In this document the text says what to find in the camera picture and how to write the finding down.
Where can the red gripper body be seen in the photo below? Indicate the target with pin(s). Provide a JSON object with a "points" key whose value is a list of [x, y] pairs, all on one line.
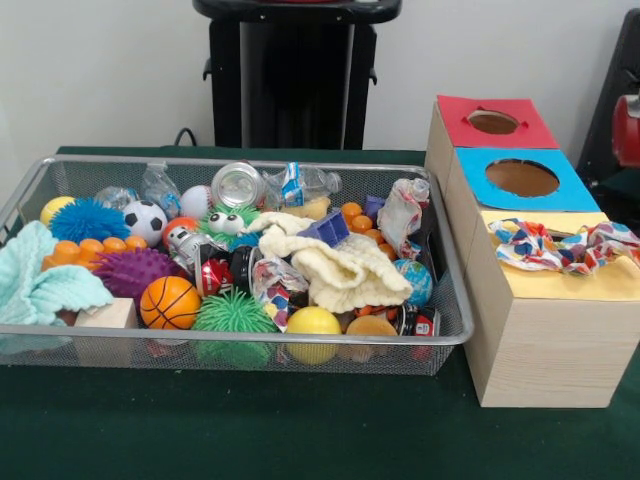
{"points": [[627, 130]]}

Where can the colourful dotted cloth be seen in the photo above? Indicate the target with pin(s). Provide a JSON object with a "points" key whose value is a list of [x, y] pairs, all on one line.
{"points": [[530, 245]]}

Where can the wooden box with three holes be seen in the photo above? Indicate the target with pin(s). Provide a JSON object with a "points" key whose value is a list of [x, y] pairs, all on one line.
{"points": [[550, 350]]}

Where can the silver mesh bin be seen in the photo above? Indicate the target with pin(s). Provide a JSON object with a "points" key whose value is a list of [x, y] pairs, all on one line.
{"points": [[150, 357]]}

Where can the dark green tablecloth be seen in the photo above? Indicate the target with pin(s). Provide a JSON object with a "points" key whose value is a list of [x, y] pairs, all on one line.
{"points": [[300, 430], [625, 192]]}

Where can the blue globe ball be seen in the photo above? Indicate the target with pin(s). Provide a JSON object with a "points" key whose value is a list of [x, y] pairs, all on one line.
{"points": [[417, 282]]}

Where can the purple toy block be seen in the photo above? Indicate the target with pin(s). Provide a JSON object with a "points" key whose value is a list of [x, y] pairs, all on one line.
{"points": [[327, 229]]}

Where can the cream knitted cloth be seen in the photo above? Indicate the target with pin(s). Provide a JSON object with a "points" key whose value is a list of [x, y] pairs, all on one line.
{"points": [[345, 275]]}

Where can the smooth yellow ball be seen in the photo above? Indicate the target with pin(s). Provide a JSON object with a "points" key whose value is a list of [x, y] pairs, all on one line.
{"points": [[314, 322]]}

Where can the green spiky rubber ball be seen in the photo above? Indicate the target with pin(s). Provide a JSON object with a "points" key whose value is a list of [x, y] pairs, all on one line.
{"points": [[232, 315]]}

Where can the orange toy basketball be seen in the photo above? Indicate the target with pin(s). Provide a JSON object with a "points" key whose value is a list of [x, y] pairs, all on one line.
{"points": [[170, 302]]}

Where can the small soccer ball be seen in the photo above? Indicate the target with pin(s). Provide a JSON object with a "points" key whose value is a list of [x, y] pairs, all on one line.
{"points": [[145, 217]]}

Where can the purple spiky ball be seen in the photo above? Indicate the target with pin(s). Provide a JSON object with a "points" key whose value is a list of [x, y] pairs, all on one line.
{"points": [[132, 270]]}

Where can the blue spiky rubber ball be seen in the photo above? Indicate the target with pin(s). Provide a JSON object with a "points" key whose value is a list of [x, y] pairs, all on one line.
{"points": [[87, 220]]}

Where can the mint green cloth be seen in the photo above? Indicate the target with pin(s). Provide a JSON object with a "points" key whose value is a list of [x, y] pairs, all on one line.
{"points": [[30, 280]]}

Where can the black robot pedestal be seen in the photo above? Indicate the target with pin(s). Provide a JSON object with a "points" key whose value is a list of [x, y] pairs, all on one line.
{"points": [[295, 80]]}

